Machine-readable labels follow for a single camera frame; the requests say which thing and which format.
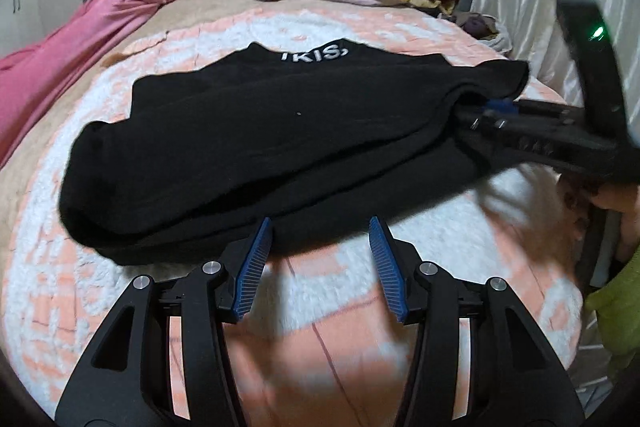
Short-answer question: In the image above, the beige plush bedspread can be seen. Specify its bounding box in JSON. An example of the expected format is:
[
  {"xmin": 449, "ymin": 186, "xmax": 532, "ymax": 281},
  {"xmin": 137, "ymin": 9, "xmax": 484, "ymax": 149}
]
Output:
[{"xmin": 1, "ymin": 0, "xmax": 460, "ymax": 259}]

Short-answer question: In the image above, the white wire rack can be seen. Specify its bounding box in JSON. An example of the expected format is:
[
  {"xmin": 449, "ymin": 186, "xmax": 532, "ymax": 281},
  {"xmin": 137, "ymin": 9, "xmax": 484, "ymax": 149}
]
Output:
[{"xmin": 568, "ymin": 311, "xmax": 613, "ymax": 416}]

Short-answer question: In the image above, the pink duvet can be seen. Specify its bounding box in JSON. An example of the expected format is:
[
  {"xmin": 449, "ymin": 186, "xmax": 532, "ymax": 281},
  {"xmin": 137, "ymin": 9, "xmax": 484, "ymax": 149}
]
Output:
[{"xmin": 1, "ymin": 0, "xmax": 175, "ymax": 164}]

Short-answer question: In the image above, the black sweater with orange cuffs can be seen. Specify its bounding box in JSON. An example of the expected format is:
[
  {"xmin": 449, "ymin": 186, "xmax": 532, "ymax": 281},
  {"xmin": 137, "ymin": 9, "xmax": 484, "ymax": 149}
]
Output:
[{"xmin": 58, "ymin": 40, "xmax": 529, "ymax": 265}]

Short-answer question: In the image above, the white wardrobe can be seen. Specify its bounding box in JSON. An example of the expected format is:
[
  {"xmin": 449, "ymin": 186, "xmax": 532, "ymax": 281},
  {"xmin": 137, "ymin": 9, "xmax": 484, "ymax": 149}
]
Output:
[{"xmin": 0, "ymin": 0, "xmax": 44, "ymax": 57}]

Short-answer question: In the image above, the right hand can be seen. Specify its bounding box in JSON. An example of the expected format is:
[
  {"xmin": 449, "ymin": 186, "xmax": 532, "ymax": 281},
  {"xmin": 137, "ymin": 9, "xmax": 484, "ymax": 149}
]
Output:
[{"xmin": 556, "ymin": 174, "xmax": 639, "ymax": 263}]

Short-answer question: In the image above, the orange white tufted blanket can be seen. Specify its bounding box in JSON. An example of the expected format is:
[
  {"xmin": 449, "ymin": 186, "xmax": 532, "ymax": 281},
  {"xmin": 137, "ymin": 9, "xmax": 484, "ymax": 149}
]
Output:
[{"xmin": 0, "ymin": 5, "xmax": 586, "ymax": 423}]

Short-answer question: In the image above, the purple garment in bag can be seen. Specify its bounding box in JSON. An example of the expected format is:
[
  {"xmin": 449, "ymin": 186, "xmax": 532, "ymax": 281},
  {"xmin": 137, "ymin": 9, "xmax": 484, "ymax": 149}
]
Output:
[{"xmin": 449, "ymin": 12, "xmax": 513, "ymax": 56}]

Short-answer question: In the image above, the green sleeve forearm right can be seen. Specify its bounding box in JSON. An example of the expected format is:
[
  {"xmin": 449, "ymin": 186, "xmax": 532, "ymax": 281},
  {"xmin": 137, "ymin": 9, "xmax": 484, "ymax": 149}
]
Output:
[{"xmin": 585, "ymin": 251, "xmax": 639, "ymax": 376}]

